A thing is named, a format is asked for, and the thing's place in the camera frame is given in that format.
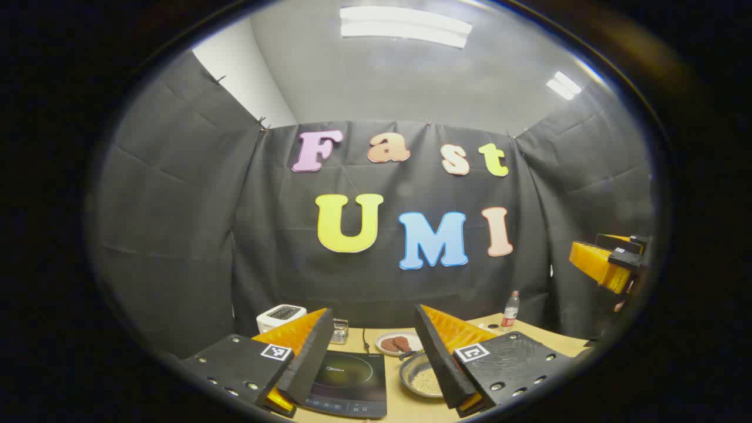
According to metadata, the small ceiling light panel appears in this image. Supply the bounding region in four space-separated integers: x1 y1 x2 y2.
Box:
545 70 583 100

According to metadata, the white toaster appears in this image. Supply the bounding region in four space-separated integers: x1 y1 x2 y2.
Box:
256 304 307 334

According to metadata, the steel pot with black handle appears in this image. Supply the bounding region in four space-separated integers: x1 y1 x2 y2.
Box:
398 350 447 399

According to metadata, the long ceiling light panel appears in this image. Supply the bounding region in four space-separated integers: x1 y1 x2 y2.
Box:
340 6 474 49

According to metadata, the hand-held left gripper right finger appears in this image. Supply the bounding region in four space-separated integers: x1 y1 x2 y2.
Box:
414 304 573 419

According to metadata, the black backdrop cloth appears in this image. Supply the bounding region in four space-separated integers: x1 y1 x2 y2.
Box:
88 50 656 359

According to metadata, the black induction cooktop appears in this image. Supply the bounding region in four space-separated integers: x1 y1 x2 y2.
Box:
303 350 388 419

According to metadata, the clear water bottle red label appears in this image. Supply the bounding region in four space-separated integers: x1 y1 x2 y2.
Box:
499 290 521 333

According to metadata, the white round plate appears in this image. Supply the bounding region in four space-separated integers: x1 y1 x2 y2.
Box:
375 331 424 357

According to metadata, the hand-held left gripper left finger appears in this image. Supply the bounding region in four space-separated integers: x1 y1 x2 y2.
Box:
179 308 335 419

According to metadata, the pile of soybeans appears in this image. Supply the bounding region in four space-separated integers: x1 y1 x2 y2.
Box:
410 367 444 395

